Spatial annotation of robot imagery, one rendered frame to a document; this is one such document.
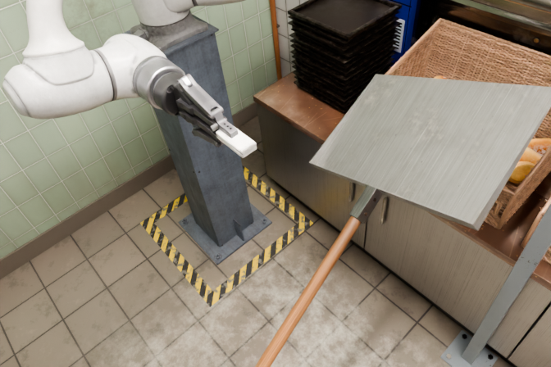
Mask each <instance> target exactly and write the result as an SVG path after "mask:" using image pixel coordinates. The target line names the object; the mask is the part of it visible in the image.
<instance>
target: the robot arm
mask: <svg viewBox="0 0 551 367"><path fill-rule="evenodd" d="M242 1H245V0H131V2H132V3H133V6H134V9H135V11H136V13H137V15H138V18H139V23H140V24H139V25H136V26H133V27H132V28H130V32H131V34H117V35H114V36H112V37H110V38H109V39H108V40H107V41H106V42H105V43H104V45H103V47H101V48H98V49H94V50H91V51H89V50H88V49H87V48H86V47H85V45H84V42H82V41H80V40H78V39H77V38H76V37H74V36H73V35H72V34H71V32H70V31H69V30H68V29H67V27H66V23H65V21H64V18H63V13H62V4H63V0H26V16H27V24H28V30H29V43H28V45H27V47H26V49H25V50H24V51H23V52H22V54H23V57H24V60H23V61H22V64H20V65H18V66H13V67H12V68H11V69H10V70H9V71H8V73H7V74H6V76H5V77H4V82H3V84H2V88H3V90H4V92H5V94H6V95H7V97H8V99H9V101H10V102H11V104H12V105H13V106H14V108H15V109H16V111H17V112H18V113H19V114H21V115H22V116H27V117H31V118H34V119H40V120H46V119H55V118H60V117H65V116H72V115H75V114H79V113H82V112H85V111H89V110H92V109H94V108H97V107H99V106H101V105H103V104H105V103H108V102H112V101H115V100H119V99H124V98H135V97H141V98H142V99H144V100H145V101H147V102H148V103H149V104H150V105H152V106H153V107H155V108H157V109H161V110H164V112H166V113H167V114H169V115H172V116H181V117H182V118H184V119H185V120H186V121H187V122H188V123H191V124H192V126H193V130H192V135H193V136H194V137H197V136H199V137H200V138H202V139H204V140H206V141H208V142H209V143H211V144H213V145H215V146H216V147H220V146H222V145H223V144H225V145H226V146H227V147H229V148H230V149H231V150H233V151H234V152H235V153H237V154H238V155H239V156H241V157H242V158H244V157H246V156H247V155H248V154H250V153H251V152H253V151H255V150H256V149H257V144H256V142H254V141H253V140H252V139H251V138H249V137H248V136H247V135H245V134H244V133H242V132H241V131H240V130H238V129H236V128H235V127H234V126H233V125H232V124H230V123H229V122H228V120H227V118H226V117H224V116H223V115H222V113H224V109H223V108H222V107H221V106H220V105H219V104H218V103H217V102H216V101H215V100H214V99H213V98H212V97H211V96H209V95H208V94H207V93H206V92H205V91H204V90H203V89H202V88H201V87H200V86H199V85H198V84H197V83H196V82H195V80H194V79H193V77H192V76H191V75H190V74H187V75H185V72H183V70H181V68H179V67H178V66H176V65H175V64H173V63H172V62H171V61H170V60H168V59H167V58H166V56H165V55H164V53H163V52H164V51H165V50H167V49H168V48H169V47H171V46H173V45H175V44H177V43H179V42H182V41H184V40H186V39H188V38H190V37H192V36H194V35H195V34H199V33H202V32H204V31H207V30H208V26H207V23H205V22H201V21H199V20H197V19H195V18H194V17H192V14H191V11H190V9H191V8H193V7H196V6H215V5H223V4H229V3H235V2H242ZM214 108H215V109H214Z"/></svg>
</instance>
